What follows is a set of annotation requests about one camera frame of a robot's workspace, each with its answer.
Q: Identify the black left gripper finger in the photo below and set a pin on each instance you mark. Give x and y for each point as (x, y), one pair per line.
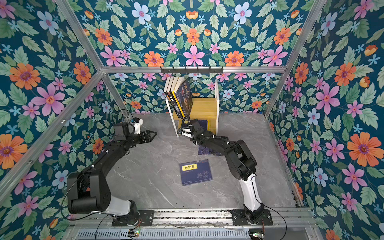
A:
(148, 132)
(150, 137)

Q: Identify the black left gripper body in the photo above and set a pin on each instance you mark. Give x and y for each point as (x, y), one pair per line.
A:
(136, 139)

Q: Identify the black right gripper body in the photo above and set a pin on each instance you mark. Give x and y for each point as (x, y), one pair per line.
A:
(194, 137)

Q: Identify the navy book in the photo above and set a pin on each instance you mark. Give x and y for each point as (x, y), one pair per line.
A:
(195, 172)
(204, 123)

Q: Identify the purple book underneath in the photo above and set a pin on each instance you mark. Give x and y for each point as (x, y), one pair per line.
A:
(204, 151)

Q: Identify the purple portrait book top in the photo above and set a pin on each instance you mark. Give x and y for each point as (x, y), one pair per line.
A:
(184, 95)

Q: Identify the black wolf cover book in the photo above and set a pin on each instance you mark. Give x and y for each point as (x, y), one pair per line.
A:
(174, 102)

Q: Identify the yellow cartoon book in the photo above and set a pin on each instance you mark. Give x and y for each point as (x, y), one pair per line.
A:
(175, 87)

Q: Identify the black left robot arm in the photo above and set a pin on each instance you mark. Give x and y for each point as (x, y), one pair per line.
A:
(89, 191)

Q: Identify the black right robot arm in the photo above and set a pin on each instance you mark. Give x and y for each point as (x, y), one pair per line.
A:
(240, 160)

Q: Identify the black book standing on shelf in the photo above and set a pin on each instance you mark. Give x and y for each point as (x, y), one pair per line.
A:
(167, 88)

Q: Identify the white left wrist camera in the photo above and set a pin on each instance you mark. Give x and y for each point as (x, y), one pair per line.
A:
(137, 123)

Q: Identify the wooden white frame shelf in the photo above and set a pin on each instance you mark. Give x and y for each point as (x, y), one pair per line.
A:
(202, 109)

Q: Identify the black wall hook rail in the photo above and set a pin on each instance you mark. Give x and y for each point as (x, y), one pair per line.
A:
(191, 70)

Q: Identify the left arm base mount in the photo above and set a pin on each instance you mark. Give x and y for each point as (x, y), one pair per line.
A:
(138, 217)

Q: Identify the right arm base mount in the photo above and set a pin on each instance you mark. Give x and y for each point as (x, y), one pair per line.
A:
(255, 218)

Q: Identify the aluminium front rail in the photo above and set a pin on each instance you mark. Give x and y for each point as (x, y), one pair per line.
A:
(280, 218)

